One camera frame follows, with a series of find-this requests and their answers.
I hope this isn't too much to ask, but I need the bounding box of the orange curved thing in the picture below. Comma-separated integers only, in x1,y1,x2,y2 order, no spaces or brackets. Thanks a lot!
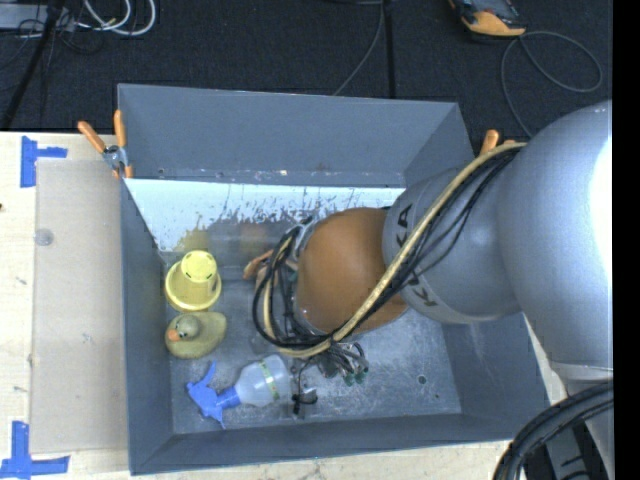
242,249,276,282

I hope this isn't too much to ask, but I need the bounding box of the grey metal bin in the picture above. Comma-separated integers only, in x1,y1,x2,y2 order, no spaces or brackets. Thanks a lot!
115,83,552,476

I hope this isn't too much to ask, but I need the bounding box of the clear spray bottle blue nozzle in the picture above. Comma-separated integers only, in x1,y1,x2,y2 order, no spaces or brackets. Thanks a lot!
186,353,294,430

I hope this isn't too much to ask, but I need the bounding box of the pale flat board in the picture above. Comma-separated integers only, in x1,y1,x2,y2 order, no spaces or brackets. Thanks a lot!
28,159,129,455

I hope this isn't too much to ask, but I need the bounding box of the yellow rubber duck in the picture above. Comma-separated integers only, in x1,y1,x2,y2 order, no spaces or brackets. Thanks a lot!
164,311,228,361

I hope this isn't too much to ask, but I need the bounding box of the yellow plastic cup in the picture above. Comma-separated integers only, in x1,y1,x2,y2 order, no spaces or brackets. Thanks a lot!
164,249,223,314

